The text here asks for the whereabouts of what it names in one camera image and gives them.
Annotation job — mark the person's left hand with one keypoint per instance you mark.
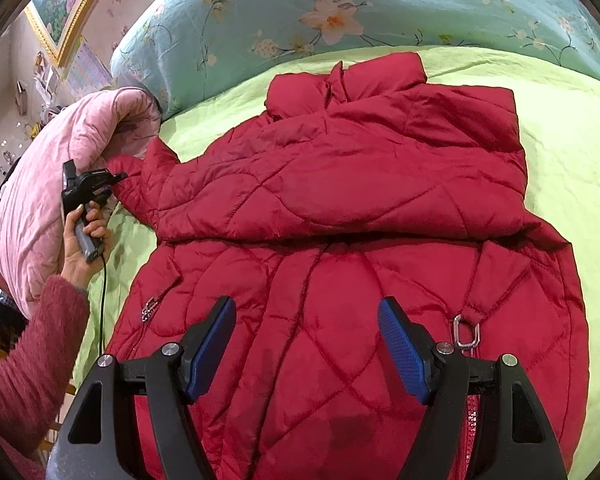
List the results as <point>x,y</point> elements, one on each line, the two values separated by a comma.
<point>82,265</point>

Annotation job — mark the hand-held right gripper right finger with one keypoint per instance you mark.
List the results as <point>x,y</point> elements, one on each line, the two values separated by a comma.
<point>402,347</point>

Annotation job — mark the metal carabiner clip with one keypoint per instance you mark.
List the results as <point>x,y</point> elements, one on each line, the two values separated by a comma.
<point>466,331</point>

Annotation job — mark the green bed sheet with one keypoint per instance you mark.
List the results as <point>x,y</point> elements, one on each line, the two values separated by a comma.
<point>565,150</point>

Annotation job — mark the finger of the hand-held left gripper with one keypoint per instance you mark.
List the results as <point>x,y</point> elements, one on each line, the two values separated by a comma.
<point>106,199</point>
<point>114,176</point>

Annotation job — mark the wall calendar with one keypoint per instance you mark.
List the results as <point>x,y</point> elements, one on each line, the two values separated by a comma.
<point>90,67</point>

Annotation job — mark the red quilted jacket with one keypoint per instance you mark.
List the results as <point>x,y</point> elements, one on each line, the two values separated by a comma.
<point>330,210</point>

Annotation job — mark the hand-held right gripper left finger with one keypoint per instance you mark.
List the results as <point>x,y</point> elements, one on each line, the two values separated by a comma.
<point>211,342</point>

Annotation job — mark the person's left forearm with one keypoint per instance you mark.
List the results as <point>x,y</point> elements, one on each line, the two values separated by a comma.
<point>25,360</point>

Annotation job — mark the pink quilt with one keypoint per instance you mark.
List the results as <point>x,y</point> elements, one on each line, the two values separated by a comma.
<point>45,170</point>

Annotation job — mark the wooden bed frame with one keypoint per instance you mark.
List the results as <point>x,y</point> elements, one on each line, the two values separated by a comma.
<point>60,410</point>

